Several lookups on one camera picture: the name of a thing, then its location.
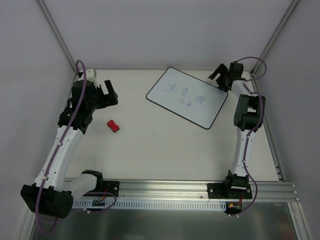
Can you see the right aluminium frame post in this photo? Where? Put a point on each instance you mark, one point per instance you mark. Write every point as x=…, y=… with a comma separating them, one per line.
x=279, y=28

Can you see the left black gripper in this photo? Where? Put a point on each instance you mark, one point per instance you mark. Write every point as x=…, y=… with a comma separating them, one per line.
x=103, y=94

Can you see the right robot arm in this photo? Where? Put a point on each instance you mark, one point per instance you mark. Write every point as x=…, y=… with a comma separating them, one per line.
x=248, y=118

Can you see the left aluminium frame post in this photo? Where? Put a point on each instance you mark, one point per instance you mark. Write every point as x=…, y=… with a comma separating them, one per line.
x=56, y=33

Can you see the white whiteboard black frame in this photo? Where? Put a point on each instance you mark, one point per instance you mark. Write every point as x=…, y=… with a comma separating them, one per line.
x=188, y=97

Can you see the red whiteboard eraser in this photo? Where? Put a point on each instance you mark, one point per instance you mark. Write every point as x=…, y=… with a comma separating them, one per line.
x=113, y=126

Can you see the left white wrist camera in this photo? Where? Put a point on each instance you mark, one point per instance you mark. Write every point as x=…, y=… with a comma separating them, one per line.
x=91, y=75

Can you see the aluminium mounting rail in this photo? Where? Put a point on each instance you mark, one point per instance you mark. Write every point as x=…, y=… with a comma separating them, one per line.
x=192, y=190

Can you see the white slotted cable duct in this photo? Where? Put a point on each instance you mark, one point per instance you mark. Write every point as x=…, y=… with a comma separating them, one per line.
x=134, y=204

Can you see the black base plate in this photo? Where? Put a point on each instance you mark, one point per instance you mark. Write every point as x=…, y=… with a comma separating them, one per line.
x=112, y=187
x=222, y=191

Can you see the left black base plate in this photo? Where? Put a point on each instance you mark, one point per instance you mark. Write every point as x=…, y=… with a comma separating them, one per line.
x=112, y=187

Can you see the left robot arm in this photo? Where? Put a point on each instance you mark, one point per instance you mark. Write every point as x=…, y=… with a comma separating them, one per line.
x=49, y=194

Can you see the aluminium frame post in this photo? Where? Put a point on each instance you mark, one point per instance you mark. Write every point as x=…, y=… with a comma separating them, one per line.
x=279, y=28
x=56, y=33

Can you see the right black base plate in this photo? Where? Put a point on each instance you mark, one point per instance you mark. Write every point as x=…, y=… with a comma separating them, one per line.
x=222, y=191

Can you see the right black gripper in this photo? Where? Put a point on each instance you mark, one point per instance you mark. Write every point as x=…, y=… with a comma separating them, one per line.
x=223, y=77

